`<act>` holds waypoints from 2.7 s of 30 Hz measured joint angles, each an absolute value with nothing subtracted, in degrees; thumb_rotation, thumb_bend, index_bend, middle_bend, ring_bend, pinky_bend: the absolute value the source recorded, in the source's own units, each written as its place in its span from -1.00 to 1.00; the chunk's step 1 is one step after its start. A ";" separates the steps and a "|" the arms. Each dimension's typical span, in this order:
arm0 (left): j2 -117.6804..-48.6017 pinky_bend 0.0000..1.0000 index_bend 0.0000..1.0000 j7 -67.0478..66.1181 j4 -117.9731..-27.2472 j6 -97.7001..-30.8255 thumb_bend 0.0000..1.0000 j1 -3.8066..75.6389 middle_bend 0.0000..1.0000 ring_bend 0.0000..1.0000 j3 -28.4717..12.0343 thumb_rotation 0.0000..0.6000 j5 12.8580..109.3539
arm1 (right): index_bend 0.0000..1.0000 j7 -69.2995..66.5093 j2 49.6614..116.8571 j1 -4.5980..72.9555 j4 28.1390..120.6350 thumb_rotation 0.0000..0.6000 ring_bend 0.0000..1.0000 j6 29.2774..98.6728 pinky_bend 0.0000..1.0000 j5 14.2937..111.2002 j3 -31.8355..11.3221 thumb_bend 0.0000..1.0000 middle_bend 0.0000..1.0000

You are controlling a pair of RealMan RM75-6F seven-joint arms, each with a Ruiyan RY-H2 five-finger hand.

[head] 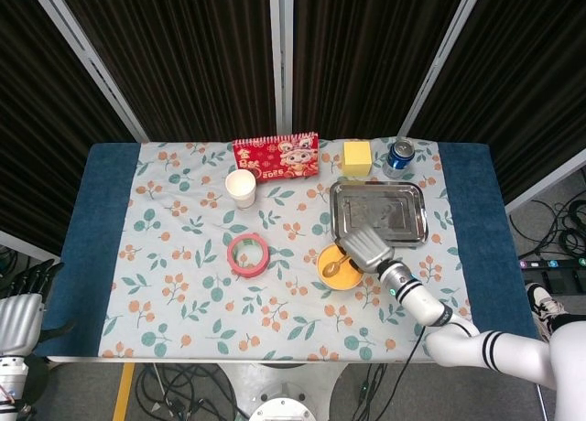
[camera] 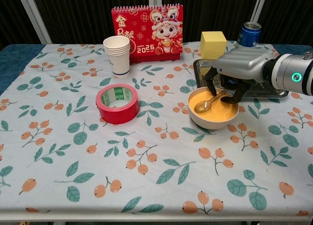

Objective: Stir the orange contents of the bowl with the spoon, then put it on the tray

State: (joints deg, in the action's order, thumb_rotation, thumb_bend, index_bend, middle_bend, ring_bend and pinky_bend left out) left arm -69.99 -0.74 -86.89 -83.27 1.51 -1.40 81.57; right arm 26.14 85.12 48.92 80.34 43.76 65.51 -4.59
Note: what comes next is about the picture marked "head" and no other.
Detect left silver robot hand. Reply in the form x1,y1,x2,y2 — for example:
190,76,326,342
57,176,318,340
0,260,77,354

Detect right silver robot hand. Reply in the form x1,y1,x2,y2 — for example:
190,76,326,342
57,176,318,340
337,223,397,275

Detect metal spoon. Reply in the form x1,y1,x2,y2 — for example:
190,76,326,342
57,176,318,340
321,251,356,278

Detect stainless steel tray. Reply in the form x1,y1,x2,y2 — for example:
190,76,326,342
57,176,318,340
329,179,429,248

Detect bowl of orange powder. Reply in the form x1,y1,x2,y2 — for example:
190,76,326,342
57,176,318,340
316,243,365,292

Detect yellow cube block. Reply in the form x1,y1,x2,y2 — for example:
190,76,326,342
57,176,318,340
342,140,373,178

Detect blue drink can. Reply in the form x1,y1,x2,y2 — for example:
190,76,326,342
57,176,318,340
383,136,416,180

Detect blue table cover cloth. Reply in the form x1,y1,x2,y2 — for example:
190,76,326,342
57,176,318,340
34,141,539,361

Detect red 2026 desk calendar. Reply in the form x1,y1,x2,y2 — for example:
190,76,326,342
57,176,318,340
232,131,320,184

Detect red tape roll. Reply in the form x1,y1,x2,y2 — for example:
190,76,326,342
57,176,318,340
226,232,270,279

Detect white paper cup stack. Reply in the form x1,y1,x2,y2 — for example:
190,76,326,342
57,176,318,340
224,169,257,211

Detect floral fruit print tablecloth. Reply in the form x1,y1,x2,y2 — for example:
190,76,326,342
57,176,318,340
98,136,475,362

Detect white robot waist column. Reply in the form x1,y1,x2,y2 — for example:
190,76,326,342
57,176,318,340
249,383,330,421

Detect white and black sneaker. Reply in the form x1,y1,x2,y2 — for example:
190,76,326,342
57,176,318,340
525,282,567,340

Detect dark ribbed partition panel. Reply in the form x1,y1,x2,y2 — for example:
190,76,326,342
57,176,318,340
54,0,276,143
0,0,138,257
411,0,586,202
292,0,459,136

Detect white aluminium partition post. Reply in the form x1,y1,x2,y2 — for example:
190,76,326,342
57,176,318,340
0,231,60,263
25,0,151,143
268,0,294,136
396,0,481,138
503,148,586,214

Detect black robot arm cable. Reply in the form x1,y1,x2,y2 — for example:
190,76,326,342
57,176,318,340
402,323,428,363

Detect black floor cable bundle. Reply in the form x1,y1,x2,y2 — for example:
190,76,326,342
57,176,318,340
132,363,248,421
510,199,586,258

